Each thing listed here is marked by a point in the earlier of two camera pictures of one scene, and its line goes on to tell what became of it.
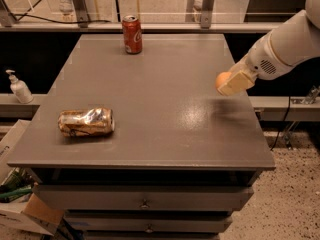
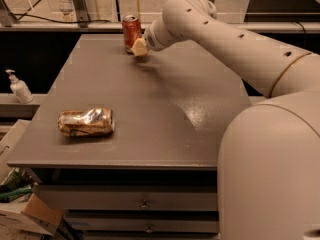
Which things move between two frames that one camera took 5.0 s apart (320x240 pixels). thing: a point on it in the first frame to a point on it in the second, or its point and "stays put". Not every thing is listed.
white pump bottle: [20, 88] stays put
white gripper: [260, 59] to [149, 39]
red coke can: [132, 31] stays put
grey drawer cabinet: [181, 157] stays put
